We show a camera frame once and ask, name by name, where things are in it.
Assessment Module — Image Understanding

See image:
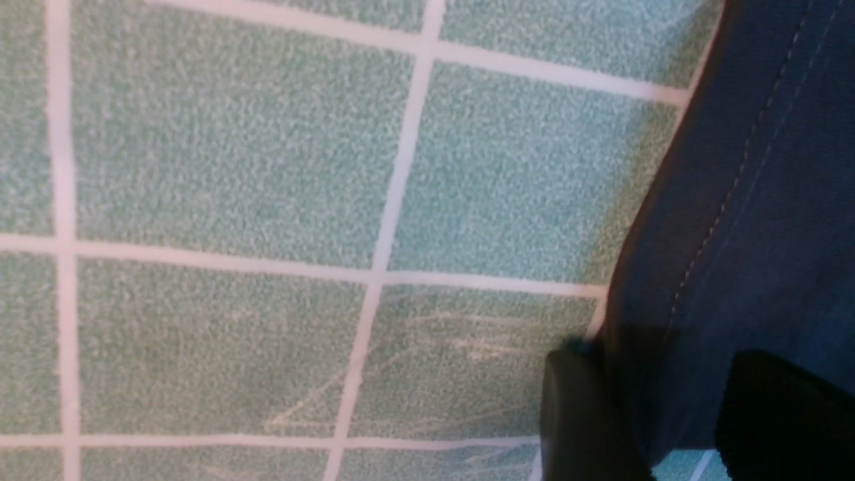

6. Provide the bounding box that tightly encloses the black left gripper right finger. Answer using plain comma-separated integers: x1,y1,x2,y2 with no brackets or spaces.
715,351,854,480

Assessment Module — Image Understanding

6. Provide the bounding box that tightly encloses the gray long-sleeved shirt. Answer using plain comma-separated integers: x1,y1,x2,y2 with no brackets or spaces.
599,1,854,466

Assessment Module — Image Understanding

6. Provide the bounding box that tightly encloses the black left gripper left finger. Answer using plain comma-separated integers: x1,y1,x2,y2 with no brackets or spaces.
540,350,654,480

